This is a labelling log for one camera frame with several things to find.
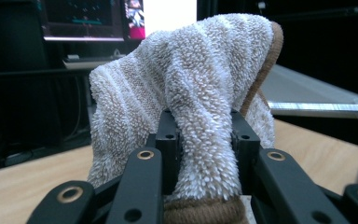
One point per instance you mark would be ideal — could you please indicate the dark computer monitor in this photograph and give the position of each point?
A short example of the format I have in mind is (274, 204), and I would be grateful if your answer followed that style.
(80, 18)

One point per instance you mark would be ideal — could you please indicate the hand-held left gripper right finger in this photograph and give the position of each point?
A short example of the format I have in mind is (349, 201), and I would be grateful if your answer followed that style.
(245, 146)

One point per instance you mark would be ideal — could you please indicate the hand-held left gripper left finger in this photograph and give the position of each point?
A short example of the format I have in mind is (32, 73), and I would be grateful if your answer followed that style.
(169, 149)

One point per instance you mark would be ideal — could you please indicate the metal two-tier shelf rack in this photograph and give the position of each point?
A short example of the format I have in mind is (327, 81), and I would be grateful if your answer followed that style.
(307, 90)

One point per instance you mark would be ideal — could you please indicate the bright computer monitor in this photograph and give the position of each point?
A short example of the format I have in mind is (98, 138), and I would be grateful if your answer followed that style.
(167, 15)

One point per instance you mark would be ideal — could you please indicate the striped beige towel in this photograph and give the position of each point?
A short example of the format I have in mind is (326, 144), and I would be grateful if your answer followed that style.
(199, 77)

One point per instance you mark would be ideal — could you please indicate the pale flat keyboard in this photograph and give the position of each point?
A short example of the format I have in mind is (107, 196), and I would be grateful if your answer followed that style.
(84, 62)

